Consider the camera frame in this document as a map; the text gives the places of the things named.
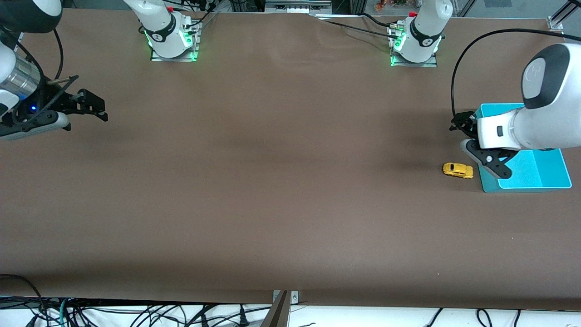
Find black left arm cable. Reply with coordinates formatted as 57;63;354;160
451;29;564;119

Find yellow beetle toy car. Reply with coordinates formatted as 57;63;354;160
443;162;474;179

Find long black table cable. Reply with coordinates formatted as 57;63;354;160
313;16;396;40

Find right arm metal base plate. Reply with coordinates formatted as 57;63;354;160
151;20;201;62

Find looping black cable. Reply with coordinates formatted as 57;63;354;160
0;274;46;318

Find aluminium corner profile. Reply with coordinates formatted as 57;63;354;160
548;0;575;30

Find turquoise plastic bin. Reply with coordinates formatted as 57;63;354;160
474;103;572;193

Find grey power strip box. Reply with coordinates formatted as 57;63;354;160
265;0;332;13

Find tangled black cable bundle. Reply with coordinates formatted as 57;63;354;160
0;295;273;327

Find short black table cable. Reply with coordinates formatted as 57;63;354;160
361;12;393;29

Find colourful background objects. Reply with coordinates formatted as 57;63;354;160
374;0;410;12

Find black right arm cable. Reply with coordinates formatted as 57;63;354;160
0;27;80;128

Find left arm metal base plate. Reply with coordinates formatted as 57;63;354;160
389;23;438;68

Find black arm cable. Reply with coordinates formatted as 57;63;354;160
451;29;564;119
0;27;80;128

